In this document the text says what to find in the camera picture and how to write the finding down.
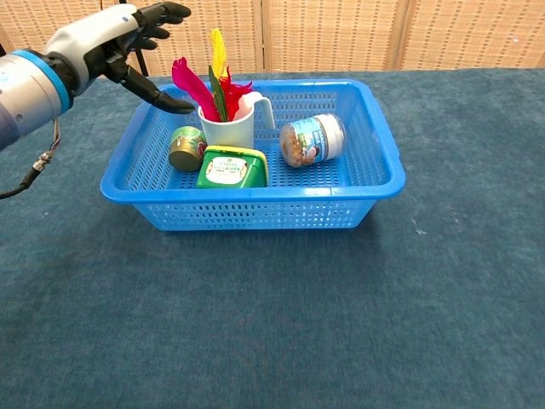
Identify left black grey robot hand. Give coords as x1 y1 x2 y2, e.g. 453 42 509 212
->
44 1 196 115

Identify colourful feather shuttlecock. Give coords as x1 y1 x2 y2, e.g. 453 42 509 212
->
171 27 255 124

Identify small green tin can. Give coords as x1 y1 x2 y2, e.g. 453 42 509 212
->
168 126 209 173

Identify white plastic cup with handle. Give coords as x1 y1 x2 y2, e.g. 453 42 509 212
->
198 91 277 150

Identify green box with yellow lid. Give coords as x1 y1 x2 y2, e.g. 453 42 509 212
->
194 145 269 189

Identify clear jar with blue label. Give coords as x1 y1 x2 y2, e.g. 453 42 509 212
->
278 112 347 170

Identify blue plastic mesh basket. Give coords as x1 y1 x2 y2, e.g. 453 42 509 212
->
100 78 407 232

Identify woven bamboo folding screen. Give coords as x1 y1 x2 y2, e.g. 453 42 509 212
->
0 0 545 82

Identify teal carpet table cloth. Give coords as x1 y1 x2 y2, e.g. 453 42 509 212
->
0 67 545 409

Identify left arm black connector cable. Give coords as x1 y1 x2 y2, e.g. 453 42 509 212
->
0 118 63 200

